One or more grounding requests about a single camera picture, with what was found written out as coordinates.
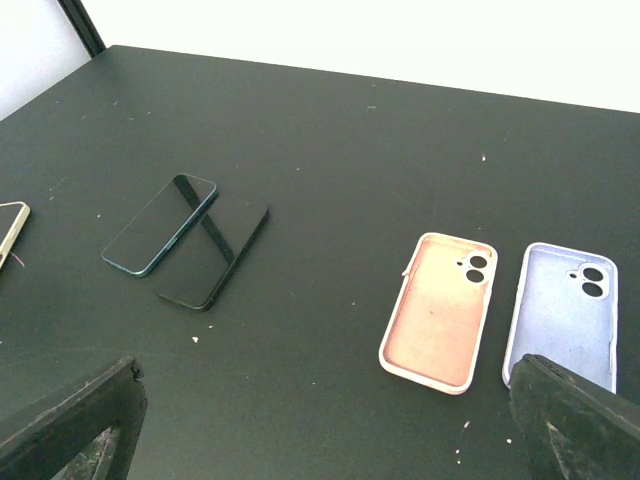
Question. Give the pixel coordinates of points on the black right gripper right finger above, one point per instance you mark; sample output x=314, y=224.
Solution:
x=571, y=427

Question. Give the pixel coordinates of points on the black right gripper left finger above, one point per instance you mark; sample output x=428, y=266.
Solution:
x=89, y=428

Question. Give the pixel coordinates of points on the lilac phone case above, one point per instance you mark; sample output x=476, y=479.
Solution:
x=566, y=309

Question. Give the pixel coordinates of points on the pink phone case with ring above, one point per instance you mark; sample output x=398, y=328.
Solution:
x=434, y=332

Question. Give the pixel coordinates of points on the black phone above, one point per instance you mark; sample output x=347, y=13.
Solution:
x=200, y=264

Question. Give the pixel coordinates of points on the gold rimmed phone case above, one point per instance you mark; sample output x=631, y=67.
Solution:
x=13, y=216

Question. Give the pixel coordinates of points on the teal edged phone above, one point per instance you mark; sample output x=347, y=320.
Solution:
x=152, y=232

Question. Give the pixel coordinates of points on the left black frame post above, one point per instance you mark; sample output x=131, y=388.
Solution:
x=83, y=26

